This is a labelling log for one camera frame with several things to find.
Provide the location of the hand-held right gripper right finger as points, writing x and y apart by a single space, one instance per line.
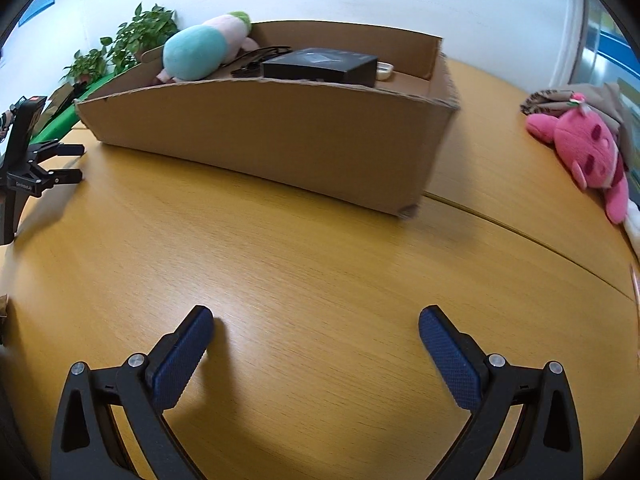
452 362

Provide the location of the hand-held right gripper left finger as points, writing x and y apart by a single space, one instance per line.
180 360

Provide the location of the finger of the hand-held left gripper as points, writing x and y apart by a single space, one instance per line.
62 177
60 150

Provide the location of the black sunglasses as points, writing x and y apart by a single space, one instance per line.
255 60

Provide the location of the brown cardboard box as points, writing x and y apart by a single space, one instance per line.
280 140

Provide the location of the wooden desktop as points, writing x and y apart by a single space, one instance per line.
310 270

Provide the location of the green cloth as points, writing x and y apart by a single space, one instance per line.
70 115

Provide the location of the small green potted plant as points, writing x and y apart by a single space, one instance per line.
87 66

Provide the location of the large green potted plant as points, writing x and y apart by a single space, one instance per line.
142 30

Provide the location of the teal and pink plush toy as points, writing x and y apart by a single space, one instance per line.
200 52

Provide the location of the white plush toy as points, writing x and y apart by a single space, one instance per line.
634 225

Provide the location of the flat black box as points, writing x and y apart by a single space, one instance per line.
320 66

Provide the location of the small white case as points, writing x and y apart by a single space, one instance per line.
384 71

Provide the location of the glass partition with blue band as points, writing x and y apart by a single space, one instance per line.
600 30

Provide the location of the blue red wall poster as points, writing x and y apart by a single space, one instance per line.
37 6

